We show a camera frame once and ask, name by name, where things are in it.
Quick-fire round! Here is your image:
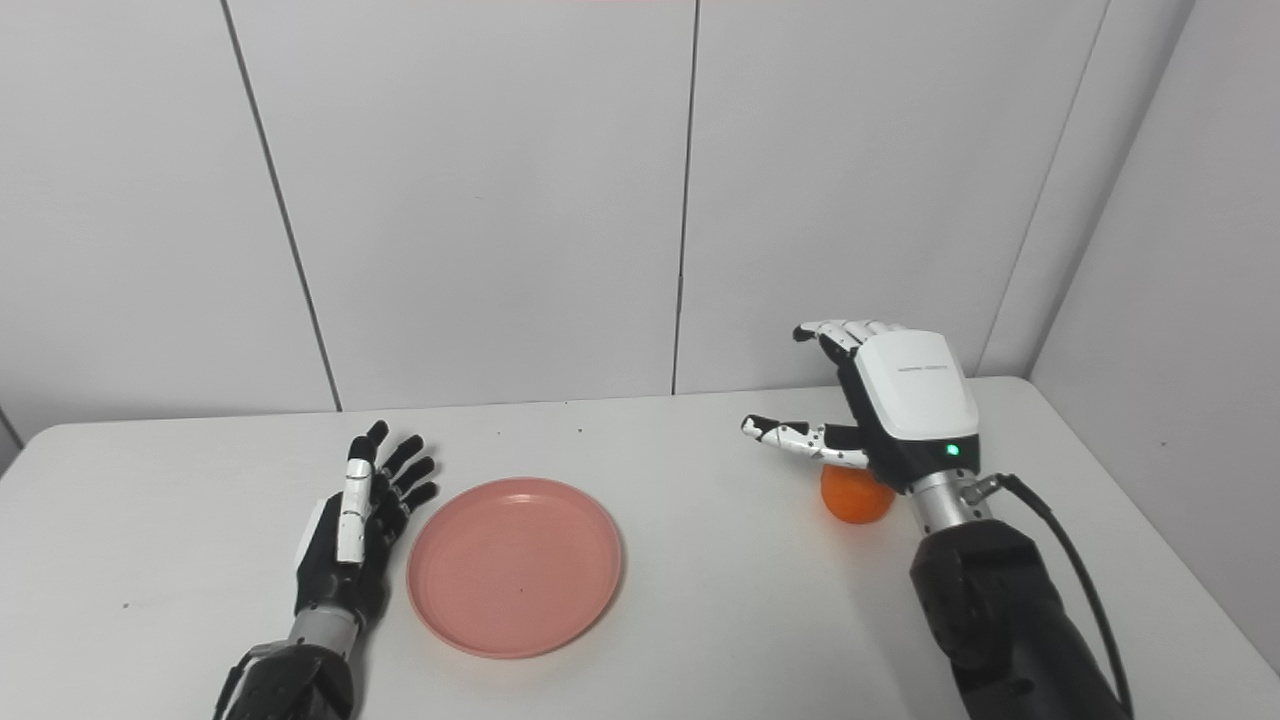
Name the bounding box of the orange fruit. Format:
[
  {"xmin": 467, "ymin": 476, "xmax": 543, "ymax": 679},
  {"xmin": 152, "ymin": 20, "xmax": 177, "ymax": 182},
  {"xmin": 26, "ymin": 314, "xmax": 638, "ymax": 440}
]
[{"xmin": 820, "ymin": 463, "xmax": 898, "ymax": 525}]

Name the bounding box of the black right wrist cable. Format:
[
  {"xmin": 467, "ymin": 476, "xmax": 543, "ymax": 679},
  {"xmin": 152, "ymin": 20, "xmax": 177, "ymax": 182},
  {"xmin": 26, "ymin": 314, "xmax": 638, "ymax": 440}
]
[{"xmin": 962, "ymin": 473, "xmax": 1136, "ymax": 720}]

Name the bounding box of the pink round plate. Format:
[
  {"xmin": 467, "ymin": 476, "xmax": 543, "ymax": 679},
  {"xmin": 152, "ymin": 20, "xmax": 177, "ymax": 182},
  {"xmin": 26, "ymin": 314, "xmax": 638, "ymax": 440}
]
[{"xmin": 405, "ymin": 477, "xmax": 625, "ymax": 660}]

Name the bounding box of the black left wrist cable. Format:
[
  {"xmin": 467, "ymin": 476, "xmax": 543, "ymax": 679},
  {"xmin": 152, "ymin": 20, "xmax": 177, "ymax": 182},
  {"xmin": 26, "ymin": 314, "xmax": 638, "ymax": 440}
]
[{"xmin": 212, "ymin": 645, "xmax": 271, "ymax": 720}]

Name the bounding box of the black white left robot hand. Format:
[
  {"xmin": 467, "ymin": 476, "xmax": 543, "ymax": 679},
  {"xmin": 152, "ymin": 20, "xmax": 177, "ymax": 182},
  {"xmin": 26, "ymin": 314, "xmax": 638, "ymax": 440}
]
[{"xmin": 293, "ymin": 419, "xmax": 441, "ymax": 631}]

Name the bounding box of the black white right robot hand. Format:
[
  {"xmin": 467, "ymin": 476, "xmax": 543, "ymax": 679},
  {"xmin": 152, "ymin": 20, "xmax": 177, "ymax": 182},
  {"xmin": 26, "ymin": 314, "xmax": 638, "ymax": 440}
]
[{"xmin": 740, "ymin": 319, "xmax": 983, "ymax": 496}]

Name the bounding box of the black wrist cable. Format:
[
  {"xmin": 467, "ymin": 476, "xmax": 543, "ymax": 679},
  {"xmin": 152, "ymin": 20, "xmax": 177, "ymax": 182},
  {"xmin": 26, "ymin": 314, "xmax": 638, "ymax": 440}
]
[
  {"xmin": 212, "ymin": 645, "xmax": 271, "ymax": 720},
  {"xmin": 962, "ymin": 473, "xmax": 1136, "ymax": 720}
]

